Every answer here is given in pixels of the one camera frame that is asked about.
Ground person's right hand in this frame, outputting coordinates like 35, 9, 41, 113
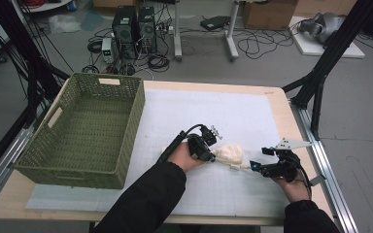
272, 176, 312, 204

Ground white floor board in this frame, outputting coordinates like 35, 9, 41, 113
289, 16, 366, 59

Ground small grey bracket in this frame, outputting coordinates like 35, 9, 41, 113
310, 175, 326, 187

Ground aluminium rail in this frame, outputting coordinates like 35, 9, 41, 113
0, 124, 35, 212
289, 100, 359, 233

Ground person's left hand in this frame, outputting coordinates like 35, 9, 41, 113
167, 141, 206, 173

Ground teal sheet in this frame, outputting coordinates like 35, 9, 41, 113
80, 11, 106, 32

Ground green woven plastic basket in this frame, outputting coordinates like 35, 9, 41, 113
14, 72, 147, 190

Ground narrow black computer tower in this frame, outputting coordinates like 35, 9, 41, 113
137, 6, 158, 54

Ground large cardboard box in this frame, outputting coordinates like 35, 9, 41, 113
241, 0, 300, 32

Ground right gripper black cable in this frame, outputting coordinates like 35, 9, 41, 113
299, 164, 314, 200

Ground wide black computer tower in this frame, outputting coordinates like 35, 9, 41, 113
111, 5, 140, 60

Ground white desk leg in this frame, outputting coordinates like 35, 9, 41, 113
173, 0, 184, 62
224, 0, 241, 62

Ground black flat device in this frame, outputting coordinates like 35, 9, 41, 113
199, 15, 231, 32

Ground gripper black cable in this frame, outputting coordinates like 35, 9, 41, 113
299, 164, 314, 200
156, 123, 206, 164

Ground white power strip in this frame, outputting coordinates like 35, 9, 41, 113
156, 24, 175, 35

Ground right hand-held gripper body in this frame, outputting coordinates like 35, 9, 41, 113
260, 138, 314, 183

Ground coiled black cable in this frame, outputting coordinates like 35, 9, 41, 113
86, 38, 103, 54
147, 52, 171, 73
81, 64, 101, 75

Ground grey bench power supply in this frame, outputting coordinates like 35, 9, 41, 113
101, 37, 116, 64

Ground grey headset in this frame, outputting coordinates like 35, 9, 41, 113
297, 12, 346, 45

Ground black metal frame stand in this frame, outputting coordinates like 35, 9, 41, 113
0, 0, 71, 128
281, 0, 373, 142

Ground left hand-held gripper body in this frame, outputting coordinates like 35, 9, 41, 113
186, 124, 223, 162

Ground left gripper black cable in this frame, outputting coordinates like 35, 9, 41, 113
156, 123, 206, 164

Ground cream printed cloth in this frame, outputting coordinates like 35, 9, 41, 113
211, 144, 253, 171

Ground tangled black floor cables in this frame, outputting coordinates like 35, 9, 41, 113
236, 28, 294, 60

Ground white grid mat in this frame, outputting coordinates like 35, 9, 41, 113
25, 88, 290, 217

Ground clear plastic bag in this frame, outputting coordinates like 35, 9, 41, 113
48, 14, 83, 35

